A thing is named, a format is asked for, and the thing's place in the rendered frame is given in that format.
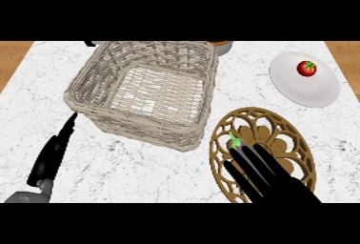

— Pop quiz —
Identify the beige wicker basket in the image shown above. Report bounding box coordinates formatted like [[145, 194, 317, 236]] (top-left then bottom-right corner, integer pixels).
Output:
[[61, 41, 221, 153]]

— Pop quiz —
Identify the white oval plate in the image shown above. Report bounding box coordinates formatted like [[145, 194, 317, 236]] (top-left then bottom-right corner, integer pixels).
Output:
[[268, 51, 342, 109]]

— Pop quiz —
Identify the purple eggplant with green stem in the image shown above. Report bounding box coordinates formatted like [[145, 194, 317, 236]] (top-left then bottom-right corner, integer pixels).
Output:
[[227, 131, 264, 173]]

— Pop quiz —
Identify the red tomato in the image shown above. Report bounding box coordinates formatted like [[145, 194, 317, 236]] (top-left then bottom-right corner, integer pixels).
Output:
[[295, 60, 317, 78]]

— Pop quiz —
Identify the grey pot with brown contents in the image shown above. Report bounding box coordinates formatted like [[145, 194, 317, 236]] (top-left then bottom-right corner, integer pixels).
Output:
[[206, 41, 234, 57]]

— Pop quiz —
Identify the brown round openwork placemat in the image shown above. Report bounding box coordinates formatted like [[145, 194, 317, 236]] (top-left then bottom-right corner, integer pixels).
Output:
[[207, 107, 317, 204]]

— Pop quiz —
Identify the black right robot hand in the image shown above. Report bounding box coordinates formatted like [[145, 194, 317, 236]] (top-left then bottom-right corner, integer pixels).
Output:
[[222, 143, 323, 204]]

